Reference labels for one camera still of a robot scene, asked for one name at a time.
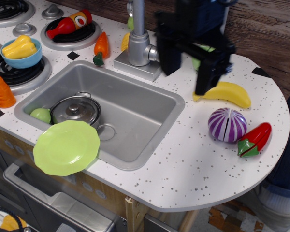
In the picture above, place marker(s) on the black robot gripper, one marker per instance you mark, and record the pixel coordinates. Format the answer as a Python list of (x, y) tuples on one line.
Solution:
[(192, 24)]

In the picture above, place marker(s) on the yellow toy banana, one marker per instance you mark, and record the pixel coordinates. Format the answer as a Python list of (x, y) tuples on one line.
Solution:
[(228, 92)]

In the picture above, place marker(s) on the light green plastic plate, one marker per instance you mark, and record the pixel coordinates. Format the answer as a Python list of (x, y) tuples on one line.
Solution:
[(66, 148)]

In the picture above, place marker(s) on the green toy cabbage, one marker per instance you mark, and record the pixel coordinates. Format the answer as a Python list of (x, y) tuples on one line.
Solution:
[(195, 62)]

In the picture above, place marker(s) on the silver toy faucet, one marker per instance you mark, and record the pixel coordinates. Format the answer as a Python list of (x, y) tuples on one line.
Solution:
[(141, 58)]

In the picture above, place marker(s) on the yellow toy corn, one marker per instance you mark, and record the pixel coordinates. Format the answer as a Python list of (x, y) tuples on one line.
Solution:
[(125, 42)]

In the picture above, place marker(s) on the small green toy behind faucet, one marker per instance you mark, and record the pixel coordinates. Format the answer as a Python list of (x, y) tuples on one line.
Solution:
[(130, 23)]

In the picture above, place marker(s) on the purple striped toy onion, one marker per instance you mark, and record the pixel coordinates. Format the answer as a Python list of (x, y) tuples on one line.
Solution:
[(227, 125)]

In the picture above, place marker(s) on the silver toy sink basin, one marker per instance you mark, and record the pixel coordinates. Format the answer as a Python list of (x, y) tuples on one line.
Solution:
[(135, 116)]

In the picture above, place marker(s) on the orange toy carrot with leaves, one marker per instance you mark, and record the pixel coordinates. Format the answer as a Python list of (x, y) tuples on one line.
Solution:
[(101, 49)]

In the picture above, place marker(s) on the red toy chili pepper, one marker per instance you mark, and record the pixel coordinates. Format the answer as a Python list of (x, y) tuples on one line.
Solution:
[(253, 142)]

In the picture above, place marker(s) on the black coil stove burner right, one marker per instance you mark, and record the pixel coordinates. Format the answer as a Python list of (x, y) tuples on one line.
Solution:
[(77, 40)]

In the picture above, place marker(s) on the black coil stove burner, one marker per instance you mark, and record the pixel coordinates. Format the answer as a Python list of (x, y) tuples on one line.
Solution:
[(13, 12), (22, 81), (77, 40)]

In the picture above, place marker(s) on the small steel pot with lid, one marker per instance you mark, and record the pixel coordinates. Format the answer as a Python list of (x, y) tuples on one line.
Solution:
[(80, 107)]

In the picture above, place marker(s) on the red toy ketchup bottle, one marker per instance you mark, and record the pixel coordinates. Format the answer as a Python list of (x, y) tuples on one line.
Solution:
[(71, 24)]

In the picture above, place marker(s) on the green toy fruit in sink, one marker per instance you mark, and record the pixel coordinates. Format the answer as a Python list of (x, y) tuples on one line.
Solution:
[(42, 114)]

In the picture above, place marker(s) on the blue plastic bowl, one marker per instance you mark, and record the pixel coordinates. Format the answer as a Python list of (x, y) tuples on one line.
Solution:
[(25, 62)]

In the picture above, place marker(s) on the yellow toy bell pepper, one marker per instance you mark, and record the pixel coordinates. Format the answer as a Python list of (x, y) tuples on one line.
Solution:
[(20, 48)]

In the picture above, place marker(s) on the black coil stove burner front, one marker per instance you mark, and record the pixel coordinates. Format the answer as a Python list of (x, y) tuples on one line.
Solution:
[(22, 81)]

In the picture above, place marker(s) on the white sock and shoe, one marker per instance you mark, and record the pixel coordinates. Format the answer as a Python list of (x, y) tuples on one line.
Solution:
[(272, 209)]

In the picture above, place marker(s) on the orange toy carrot piece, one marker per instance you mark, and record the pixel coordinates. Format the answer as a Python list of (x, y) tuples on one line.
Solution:
[(7, 98)]

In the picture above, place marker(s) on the black coil stove burner back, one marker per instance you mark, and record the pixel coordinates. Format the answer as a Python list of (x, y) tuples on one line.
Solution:
[(13, 12)]

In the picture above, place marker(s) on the silver oven door handle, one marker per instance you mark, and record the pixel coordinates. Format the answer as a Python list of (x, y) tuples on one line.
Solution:
[(53, 209)]

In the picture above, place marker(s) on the yellow object with black cable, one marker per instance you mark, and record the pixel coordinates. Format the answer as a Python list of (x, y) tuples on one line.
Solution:
[(12, 221)]

